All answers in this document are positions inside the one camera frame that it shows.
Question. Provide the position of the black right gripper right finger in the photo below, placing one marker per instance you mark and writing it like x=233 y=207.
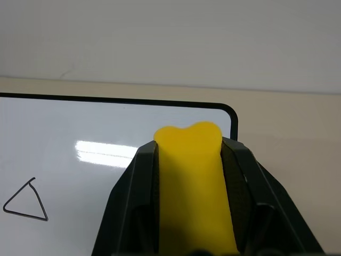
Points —
x=263 y=208

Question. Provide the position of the black-framed whiteboard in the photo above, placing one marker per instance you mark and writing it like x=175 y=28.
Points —
x=66 y=128

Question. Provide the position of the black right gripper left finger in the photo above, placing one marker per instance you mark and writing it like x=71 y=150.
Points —
x=133 y=202

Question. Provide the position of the yellow eraser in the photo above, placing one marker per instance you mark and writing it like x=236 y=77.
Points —
x=191 y=186

